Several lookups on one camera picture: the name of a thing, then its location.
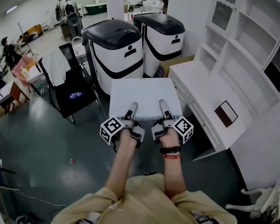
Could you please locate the white cloth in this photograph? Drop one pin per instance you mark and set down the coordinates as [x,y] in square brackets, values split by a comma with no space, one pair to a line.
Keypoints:
[56,66]

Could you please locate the white carved side table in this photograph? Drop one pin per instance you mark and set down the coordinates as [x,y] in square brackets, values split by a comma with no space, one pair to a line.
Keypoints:
[252,192]

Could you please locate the person's right hand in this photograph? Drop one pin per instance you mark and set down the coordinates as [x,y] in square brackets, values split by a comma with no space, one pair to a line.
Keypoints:
[171,139]

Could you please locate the dark green bathtub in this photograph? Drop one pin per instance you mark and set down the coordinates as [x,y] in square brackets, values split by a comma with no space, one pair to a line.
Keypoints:
[95,9]

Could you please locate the brown cardboard box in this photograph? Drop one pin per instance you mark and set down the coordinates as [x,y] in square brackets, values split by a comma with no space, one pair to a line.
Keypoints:
[175,63]

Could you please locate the black storage box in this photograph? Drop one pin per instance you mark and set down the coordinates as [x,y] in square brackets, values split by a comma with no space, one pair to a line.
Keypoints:
[274,77]

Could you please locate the black office chair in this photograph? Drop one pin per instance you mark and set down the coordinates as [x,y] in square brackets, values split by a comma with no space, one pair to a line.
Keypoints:
[72,101]

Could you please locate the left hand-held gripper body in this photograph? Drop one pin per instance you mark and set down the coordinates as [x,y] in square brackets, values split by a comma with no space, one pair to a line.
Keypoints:
[112,128]

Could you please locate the pink armchair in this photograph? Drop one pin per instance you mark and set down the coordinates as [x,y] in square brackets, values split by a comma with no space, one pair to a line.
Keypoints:
[21,65]

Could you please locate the white black mobile robot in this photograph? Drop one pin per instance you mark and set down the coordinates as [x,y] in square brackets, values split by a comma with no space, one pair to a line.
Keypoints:
[163,45]
[116,62]

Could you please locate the person's right forearm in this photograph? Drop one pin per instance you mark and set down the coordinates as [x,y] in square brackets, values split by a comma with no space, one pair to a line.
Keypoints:
[173,176]

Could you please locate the ceiling light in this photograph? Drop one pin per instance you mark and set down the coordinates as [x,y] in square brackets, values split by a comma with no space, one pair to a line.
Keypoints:
[11,9]

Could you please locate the black wrist watch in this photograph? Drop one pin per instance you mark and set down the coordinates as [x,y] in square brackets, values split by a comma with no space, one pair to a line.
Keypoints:
[170,150]

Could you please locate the brown wooden table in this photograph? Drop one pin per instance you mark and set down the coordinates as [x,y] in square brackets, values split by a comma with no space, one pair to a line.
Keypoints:
[16,92]

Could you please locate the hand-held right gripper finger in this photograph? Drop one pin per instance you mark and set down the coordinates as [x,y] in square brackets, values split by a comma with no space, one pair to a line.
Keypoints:
[165,111]

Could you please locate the black standing machine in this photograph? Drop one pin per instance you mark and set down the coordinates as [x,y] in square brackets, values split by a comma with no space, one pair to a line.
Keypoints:
[74,22]

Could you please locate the small dark brown box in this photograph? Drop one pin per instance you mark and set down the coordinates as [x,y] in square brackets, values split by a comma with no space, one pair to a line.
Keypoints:
[224,115]

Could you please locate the white desk with hutch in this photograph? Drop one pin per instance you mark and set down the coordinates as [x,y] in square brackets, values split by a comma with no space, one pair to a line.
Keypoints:
[247,78]

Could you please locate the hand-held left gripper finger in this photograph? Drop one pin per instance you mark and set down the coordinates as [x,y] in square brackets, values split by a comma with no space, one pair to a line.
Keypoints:
[131,111]

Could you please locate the yellow black sofa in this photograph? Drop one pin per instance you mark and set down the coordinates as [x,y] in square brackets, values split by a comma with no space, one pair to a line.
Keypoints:
[33,30]

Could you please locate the small red floor object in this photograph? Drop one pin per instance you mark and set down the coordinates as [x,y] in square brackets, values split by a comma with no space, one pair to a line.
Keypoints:
[72,161]

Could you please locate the person's left hand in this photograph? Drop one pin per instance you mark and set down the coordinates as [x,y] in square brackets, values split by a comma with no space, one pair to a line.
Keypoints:
[127,140]

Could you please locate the black white shoe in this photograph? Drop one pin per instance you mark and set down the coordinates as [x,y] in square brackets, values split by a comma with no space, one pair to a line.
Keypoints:
[149,173]

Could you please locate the white glass cabinet door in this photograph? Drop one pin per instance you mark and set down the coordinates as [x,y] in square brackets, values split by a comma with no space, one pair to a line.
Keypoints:
[220,15]

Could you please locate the white tote bag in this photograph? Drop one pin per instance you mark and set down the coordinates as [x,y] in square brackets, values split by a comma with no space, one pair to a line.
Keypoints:
[277,202]

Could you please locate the person's left forearm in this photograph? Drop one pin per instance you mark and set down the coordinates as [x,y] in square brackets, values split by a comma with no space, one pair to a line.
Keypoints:
[121,171]

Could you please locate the white box device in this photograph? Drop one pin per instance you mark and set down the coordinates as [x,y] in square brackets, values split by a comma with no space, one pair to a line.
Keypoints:
[144,92]

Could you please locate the white work table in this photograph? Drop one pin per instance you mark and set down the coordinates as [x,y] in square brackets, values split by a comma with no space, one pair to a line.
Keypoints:
[200,83]

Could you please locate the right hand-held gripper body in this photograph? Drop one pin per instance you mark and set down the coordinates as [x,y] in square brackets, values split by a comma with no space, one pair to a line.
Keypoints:
[184,128]

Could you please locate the red wristband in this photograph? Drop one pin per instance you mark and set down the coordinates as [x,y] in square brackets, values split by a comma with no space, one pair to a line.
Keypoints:
[172,156]

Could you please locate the beige t-shirt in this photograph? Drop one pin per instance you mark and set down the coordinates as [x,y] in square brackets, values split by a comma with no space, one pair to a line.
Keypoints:
[142,202]

